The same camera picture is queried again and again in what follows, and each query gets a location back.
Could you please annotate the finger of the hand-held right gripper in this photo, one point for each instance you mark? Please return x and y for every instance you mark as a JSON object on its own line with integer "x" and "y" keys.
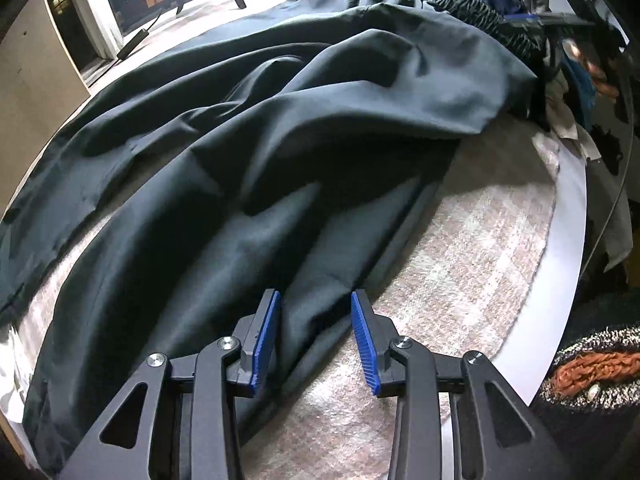
{"x": 522, "y": 20}

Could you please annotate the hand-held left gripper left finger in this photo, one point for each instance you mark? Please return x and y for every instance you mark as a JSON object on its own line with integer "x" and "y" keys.
{"x": 265, "y": 340}

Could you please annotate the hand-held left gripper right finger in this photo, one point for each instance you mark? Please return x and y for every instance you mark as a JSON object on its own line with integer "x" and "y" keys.
{"x": 365, "y": 345}

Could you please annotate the dark grey pants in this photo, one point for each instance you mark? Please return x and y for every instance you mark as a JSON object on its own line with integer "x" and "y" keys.
{"x": 250, "y": 135}

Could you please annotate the person's right forearm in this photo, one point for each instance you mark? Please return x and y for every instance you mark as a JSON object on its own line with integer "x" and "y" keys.
{"x": 602, "y": 80}

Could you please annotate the white bed edge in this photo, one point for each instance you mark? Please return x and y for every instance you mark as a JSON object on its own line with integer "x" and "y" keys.
{"x": 565, "y": 240}

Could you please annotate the orange and grey knitted rug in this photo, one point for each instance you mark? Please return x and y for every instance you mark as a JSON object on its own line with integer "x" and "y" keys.
{"x": 590, "y": 385}

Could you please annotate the white cloth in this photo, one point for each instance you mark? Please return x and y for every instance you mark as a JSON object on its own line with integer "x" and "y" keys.
{"x": 10, "y": 385}

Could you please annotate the wooden wardrobe panel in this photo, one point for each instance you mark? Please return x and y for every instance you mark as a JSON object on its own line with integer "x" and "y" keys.
{"x": 35, "y": 100}

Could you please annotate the white window frame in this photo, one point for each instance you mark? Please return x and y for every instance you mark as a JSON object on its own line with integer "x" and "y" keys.
{"x": 95, "y": 5}

